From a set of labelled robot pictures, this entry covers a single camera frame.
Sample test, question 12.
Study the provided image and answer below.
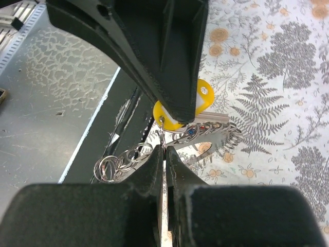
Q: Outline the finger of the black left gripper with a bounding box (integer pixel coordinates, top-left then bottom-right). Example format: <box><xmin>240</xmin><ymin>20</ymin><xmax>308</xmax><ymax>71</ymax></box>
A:
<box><xmin>46</xmin><ymin>1</ymin><xmax>162</xmax><ymax>103</ymax></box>
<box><xmin>112</xmin><ymin>1</ymin><xmax>209</xmax><ymax>110</ymax></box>

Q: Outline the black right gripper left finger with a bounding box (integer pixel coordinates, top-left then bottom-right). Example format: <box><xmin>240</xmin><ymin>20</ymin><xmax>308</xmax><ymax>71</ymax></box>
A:
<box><xmin>1</xmin><ymin>146</ymin><xmax>163</xmax><ymax>246</ymax></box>

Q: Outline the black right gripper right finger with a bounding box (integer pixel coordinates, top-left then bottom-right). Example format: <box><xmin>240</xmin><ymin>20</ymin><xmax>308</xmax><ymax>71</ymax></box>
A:
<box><xmin>166</xmin><ymin>147</ymin><xmax>326</xmax><ymax>246</ymax></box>

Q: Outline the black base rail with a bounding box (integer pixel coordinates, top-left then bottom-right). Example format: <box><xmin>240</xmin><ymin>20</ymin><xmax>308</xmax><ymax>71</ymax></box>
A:
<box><xmin>59</xmin><ymin>68</ymin><xmax>153</xmax><ymax>183</ymax></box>

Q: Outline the white disc with keyrings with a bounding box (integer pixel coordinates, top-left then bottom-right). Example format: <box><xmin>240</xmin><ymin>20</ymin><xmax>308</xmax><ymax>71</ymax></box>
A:
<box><xmin>93</xmin><ymin>115</ymin><xmax>243</xmax><ymax>183</ymax></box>

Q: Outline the white slotted cable duct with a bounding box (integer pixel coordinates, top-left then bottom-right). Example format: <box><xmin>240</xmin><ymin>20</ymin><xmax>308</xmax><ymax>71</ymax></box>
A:
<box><xmin>1</xmin><ymin>1</ymin><xmax>46</xmax><ymax>72</ymax></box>

